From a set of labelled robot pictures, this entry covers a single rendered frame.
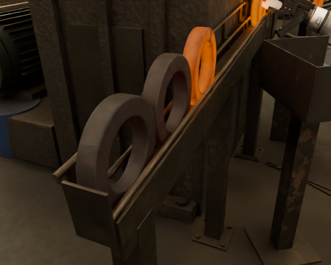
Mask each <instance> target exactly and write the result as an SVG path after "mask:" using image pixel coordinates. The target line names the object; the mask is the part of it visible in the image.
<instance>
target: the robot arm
mask: <svg viewBox="0 0 331 265"><path fill-rule="evenodd" d="M315 6H316V3H313V2H311V1H308V0H285V1H284V3H283V7H282V2H280V1H278V0H267V1H266V2H264V1H262V7H264V8H266V9H267V10H269V11H271V12H273V13H275V14H277V15H279V16H281V17H283V18H287V19H290V20H291V22H289V23H288V24H287V25H285V26H284V27H282V28H280V29H279V30H278V31H277V33H276V34H277V35H278V37H279V38H281V37H283V36H285V35H286V34H287V32H289V31H290V30H291V29H292V28H294V27H295V26H296V25H298V24H299V23H300V22H302V21H303V20H304V19H305V21H304V23H303V25H304V26H306V25H307V26H306V29H308V30H311V31H312V32H315V33H317V34H320V35H321V36H326V35H329V41H328V45H327V51H326V55H325V60H324V65H323V66H329V65H330V64H331V11H328V10H326V9H324V8H321V7H318V6H317V7H316V9H314V7H315ZM304 13H306V14H304Z"/></svg>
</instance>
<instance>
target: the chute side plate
mask: <svg viewBox="0 0 331 265"><path fill-rule="evenodd" d="M268 17H269V18H268ZM268 17H267V18H266V19H265V20H263V22H262V23H261V25H260V26H259V27H258V29H257V30H256V31H255V33H254V34H253V36H252V37H251V38H250V40H249V41H248V42H247V44H246V45H245V46H244V48H243V49H242V50H241V52H240V53H239V54H238V56H237V57H236V59H235V60H234V62H233V63H232V64H231V66H230V67H229V68H228V70H227V71H226V72H225V74H224V75H223V76H222V78H221V79H220V80H219V82H218V83H217V84H216V86H215V87H214V89H213V90H212V91H211V92H210V94H209V95H208V97H207V98H206V100H205V101H204V102H203V104H202V105H201V106H200V108H199V109H198V110H197V112H196V113H195V114H194V116H193V117H192V118H191V120H190V121H189V123H188V124H187V125H186V127H185V128H184V129H183V131H182V133H181V134H180V135H179V137H178V138H177V139H176V140H175V142H174V143H173V144H172V146H171V147H170V149H169V150H168V151H167V153H166V154H165V155H164V157H163V158H162V159H161V161H160V162H159V163H158V165H157V166H156V167H155V169H154V170H153V172H152V173H151V175H150V176H149V177H148V179H147V180H146V181H145V183H144V184H143V185H142V187H141V188H140V189H139V191H138V192H137V193H136V195H135V196H134V197H133V199H132V200H131V201H130V204H129V205H128V206H127V208H126V209H125V210H124V212H123V213H122V214H121V215H120V217H119V218H118V219H117V221H116V222H115V224H116V229H117V235H118V240H119V245H120V250H121V255H122V260H123V261H124V262H126V261H127V260H128V258H129V256H130V255H131V253H132V251H133V250H134V248H135V246H136V245H137V243H138V236H137V229H138V227H139V226H140V224H141V223H142V221H143V220H144V218H145V217H146V216H147V214H148V213H149V211H150V210H151V209H152V207H153V206H154V215H155V214H156V213H157V211H158V210H159V208H160V206H161V205H162V203H163V202H164V200H165V198H166V197H167V195H168V193H169V192H170V190H171V189H172V187H173V185H174V184H175V182H176V181H177V179H178V177H179V176H180V174H181V173H182V171H183V169H184V168H185V166H186V165H187V163H188V161H189V160H190V158H191V157H192V155H193V153H194V152H195V150H196V149H197V147H198V145H199V144H200V142H201V140H202V139H203V137H204V135H205V134H206V132H207V131H208V129H209V128H210V126H211V125H212V123H213V121H214V120H215V118H216V116H217V115H218V113H219V112H220V110H221V108H222V107H223V105H224V103H225V102H226V100H227V99H228V97H229V95H230V86H231V84H232V83H233V82H234V81H235V80H236V82H235V85H236V84H237V82H238V81H239V80H240V78H241V76H242V75H243V73H244V71H245V70H246V68H247V66H248V65H249V63H250V62H251V60H252V58H253V57H254V55H255V54H256V52H257V50H258V49H259V47H260V46H261V44H262V42H263V41H264V39H265V38H266V37H267V36H268V29H269V27H270V26H272V18H273V12H271V13H270V14H269V15H268ZM267 25H268V27H267Z"/></svg>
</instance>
